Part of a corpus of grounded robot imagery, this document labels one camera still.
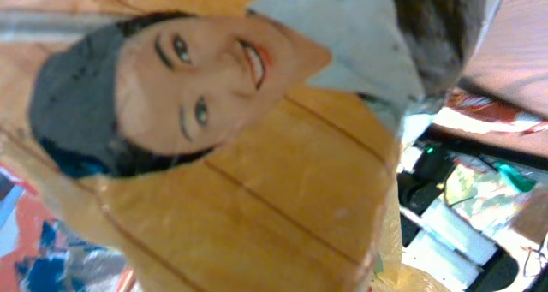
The yellow chip snack bag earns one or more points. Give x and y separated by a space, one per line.
228 145

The brown side panel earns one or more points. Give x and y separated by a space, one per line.
511 63

